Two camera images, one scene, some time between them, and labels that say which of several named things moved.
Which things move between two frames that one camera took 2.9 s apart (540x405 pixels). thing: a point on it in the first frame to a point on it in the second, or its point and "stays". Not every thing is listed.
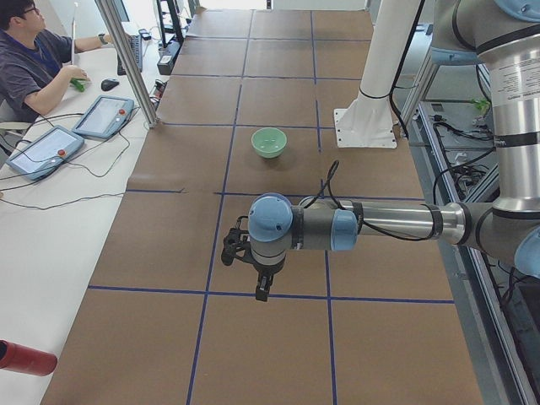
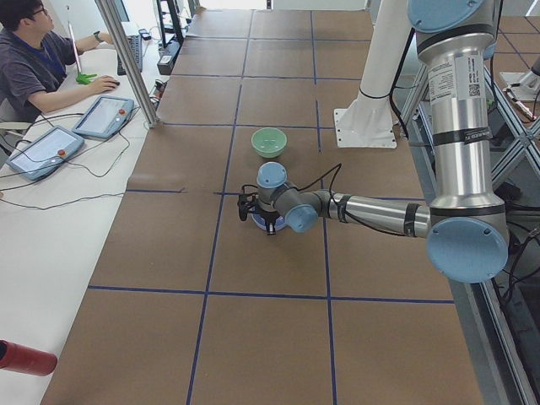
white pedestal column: (366, 122) stays
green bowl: (269, 143) stays
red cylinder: (27, 359) stays
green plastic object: (79, 84) to (84, 78)
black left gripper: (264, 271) to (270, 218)
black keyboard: (136, 43) stays
